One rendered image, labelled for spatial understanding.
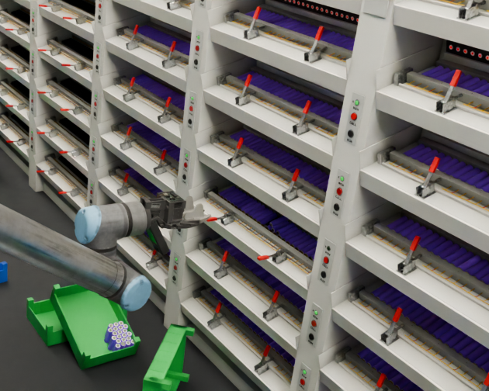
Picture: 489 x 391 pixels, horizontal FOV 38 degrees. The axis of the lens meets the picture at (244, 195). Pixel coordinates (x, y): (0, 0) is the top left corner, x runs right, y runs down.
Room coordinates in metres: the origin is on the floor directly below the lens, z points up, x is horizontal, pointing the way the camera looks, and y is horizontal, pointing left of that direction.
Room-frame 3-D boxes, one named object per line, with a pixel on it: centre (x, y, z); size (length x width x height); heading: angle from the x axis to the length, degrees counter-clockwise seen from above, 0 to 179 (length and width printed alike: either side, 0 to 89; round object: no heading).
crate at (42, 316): (2.15, 0.54, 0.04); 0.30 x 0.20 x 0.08; 129
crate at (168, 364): (1.77, 0.16, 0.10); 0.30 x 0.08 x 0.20; 173
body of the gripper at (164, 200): (1.71, 0.22, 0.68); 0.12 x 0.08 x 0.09; 129
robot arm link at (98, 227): (1.60, 0.35, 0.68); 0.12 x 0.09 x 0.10; 129
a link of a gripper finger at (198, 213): (1.75, 0.12, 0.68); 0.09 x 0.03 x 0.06; 121
